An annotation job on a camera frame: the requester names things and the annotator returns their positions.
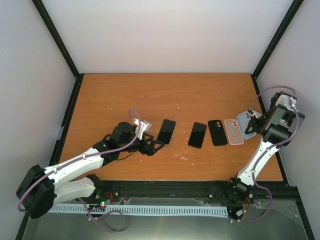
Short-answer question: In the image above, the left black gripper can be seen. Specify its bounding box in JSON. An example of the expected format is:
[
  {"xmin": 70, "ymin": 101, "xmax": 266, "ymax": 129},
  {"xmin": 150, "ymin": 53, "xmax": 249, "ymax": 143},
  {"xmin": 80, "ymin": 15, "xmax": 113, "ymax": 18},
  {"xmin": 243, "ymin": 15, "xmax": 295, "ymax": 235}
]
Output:
[{"xmin": 119, "ymin": 132, "xmax": 165, "ymax": 156}]

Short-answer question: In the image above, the light blue phone case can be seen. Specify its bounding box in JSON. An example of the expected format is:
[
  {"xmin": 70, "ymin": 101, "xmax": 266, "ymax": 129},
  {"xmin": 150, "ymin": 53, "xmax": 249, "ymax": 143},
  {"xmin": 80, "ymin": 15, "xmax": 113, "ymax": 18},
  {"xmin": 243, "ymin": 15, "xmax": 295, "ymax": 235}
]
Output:
[{"xmin": 236, "ymin": 111, "xmax": 257, "ymax": 140}]

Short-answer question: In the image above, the pink phone case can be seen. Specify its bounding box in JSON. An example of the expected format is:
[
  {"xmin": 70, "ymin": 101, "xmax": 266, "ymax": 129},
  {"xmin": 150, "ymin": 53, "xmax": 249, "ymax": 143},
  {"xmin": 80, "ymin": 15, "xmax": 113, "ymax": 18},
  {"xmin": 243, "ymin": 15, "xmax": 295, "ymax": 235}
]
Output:
[{"xmin": 224, "ymin": 119, "xmax": 244, "ymax": 145}]

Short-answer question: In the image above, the black phone case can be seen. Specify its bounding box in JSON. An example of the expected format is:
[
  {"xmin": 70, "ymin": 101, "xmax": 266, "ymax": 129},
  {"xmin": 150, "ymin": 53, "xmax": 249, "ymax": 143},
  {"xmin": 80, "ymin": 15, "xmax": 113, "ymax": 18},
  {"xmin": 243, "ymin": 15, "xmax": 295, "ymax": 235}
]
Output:
[{"xmin": 208, "ymin": 119, "xmax": 228, "ymax": 147}]

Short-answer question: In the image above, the black phone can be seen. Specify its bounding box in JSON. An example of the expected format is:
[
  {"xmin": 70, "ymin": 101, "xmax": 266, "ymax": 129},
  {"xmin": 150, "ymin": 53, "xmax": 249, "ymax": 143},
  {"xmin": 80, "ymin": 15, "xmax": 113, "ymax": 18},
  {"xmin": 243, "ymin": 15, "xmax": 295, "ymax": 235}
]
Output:
[{"xmin": 188, "ymin": 122, "xmax": 207, "ymax": 149}]

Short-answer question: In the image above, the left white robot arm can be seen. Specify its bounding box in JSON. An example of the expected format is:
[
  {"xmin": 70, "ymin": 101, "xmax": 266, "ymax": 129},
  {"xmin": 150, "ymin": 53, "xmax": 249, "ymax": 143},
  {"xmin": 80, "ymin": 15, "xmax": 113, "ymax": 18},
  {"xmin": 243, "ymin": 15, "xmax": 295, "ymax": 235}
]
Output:
[{"xmin": 16, "ymin": 119, "xmax": 165, "ymax": 219}]

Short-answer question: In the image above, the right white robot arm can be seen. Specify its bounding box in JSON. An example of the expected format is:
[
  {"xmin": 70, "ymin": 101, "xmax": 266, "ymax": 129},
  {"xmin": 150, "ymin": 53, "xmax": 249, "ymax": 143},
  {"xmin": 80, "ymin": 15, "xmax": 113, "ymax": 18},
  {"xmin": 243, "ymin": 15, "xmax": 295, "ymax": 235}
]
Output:
[{"xmin": 224, "ymin": 91, "xmax": 305, "ymax": 203}]

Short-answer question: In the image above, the grey metal front plate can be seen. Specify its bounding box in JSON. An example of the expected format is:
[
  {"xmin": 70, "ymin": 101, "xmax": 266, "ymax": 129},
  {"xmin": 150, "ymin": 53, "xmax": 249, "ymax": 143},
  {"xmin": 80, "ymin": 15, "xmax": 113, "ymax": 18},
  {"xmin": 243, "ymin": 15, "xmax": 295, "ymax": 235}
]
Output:
[{"xmin": 21, "ymin": 200, "xmax": 314, "ymax": 240}]

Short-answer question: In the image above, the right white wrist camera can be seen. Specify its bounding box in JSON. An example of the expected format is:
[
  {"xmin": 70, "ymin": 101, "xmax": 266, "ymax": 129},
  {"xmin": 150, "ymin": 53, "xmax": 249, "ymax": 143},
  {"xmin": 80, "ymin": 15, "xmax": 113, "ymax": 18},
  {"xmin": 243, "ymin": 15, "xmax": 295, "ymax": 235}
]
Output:
[{"xmin": 247, "ymin": 110, "xmax": 262, "ymax": 118}]

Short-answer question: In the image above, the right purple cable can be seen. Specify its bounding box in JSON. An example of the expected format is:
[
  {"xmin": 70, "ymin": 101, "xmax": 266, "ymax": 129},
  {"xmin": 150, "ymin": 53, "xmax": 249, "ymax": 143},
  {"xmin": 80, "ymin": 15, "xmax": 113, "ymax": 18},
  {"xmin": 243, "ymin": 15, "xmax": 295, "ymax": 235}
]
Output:
[{"xmin": 228, "ymin": 85, "xmax": 300, "ymax": 223}]

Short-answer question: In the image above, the purple cable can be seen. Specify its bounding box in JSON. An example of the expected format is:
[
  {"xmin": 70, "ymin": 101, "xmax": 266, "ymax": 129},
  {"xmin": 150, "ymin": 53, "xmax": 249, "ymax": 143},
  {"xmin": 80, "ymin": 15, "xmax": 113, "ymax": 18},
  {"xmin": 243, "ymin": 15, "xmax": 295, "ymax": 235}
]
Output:
[
  {"xmin": 16, "ymin": 108, "xmax": 142, "ymax": 233},
  {"xmin": 228, "ymin": 85, "xmax": 300, "ymax": 223}
]

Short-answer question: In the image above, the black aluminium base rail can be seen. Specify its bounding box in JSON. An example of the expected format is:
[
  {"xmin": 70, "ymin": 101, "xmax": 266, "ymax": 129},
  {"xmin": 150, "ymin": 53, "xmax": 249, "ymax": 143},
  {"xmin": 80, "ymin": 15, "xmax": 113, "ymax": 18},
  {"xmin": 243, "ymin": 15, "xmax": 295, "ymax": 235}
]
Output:
[{"xmin": 59, "ymin": 180, "xmax": 300, "ymax": 207}]

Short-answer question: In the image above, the light blue slotted cable duct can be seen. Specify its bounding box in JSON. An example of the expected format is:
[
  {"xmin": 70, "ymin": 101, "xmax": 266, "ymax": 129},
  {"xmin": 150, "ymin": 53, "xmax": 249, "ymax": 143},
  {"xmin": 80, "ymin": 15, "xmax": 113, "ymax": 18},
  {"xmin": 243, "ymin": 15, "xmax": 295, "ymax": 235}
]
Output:
[{"xmin": 48, "ymin": 203, "xmax": 228, "ymax": 218}]

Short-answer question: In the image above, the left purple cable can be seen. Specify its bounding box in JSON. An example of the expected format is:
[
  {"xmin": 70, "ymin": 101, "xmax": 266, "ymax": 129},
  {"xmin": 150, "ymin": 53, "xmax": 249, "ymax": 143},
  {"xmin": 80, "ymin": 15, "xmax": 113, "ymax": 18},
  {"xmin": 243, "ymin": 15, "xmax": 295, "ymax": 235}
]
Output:
[{"xmin": 16, "ymin": 108, "xmax": 142, "ymax": 233}]

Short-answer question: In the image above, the left black frame post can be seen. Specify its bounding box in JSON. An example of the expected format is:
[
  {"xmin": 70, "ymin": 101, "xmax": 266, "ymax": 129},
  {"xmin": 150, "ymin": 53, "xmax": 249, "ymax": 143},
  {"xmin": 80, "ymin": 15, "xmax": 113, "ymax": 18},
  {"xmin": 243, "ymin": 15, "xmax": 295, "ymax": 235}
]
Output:
[{"xmin": 31, "ymin": 0, "xmax": 85, "ymax": 81}]

